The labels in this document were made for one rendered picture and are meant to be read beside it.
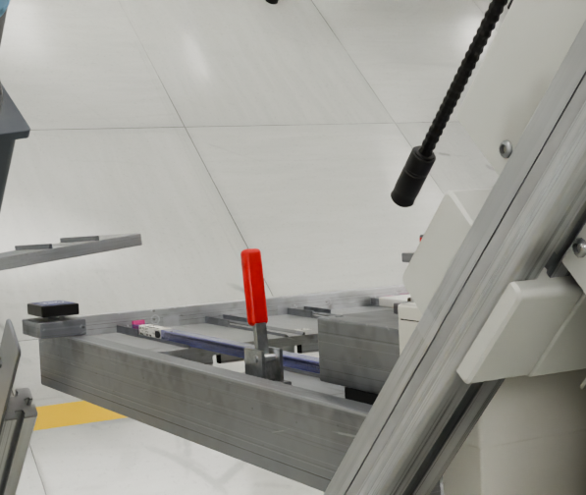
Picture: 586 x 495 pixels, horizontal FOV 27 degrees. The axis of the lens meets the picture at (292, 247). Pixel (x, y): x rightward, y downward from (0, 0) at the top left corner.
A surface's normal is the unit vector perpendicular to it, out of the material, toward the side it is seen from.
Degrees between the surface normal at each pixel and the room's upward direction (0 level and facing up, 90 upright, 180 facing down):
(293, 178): 0
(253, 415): 90
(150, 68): 0
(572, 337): 90
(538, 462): 46
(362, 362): 90
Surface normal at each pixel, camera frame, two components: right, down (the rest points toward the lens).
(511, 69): -0.87, 0.07
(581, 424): 0.49, 0.02
